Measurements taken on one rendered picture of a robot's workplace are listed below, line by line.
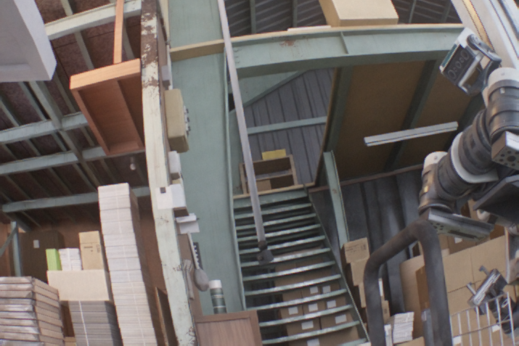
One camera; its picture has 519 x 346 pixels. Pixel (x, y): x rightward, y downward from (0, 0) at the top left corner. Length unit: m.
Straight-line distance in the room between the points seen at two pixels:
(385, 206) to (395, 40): 2.92
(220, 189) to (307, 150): 6.17
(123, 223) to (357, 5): 2.35
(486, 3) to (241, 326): 1.93
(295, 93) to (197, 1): 5.99
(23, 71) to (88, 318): 1.68
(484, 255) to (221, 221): 2.33
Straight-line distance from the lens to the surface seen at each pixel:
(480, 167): 1.27
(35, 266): 7.26
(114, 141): 3.91
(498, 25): 1.59
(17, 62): 2.07
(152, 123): 2.93
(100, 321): 3.16
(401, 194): 6.86
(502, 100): 1.14
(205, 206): 3.68
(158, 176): 2.81
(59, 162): 5.32
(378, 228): 6.66
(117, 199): 3.30
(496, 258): 4.62
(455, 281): 4.37
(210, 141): 3.84
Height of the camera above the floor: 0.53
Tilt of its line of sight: 24 degrees up
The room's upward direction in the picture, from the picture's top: 10 degrees counter-clockwise
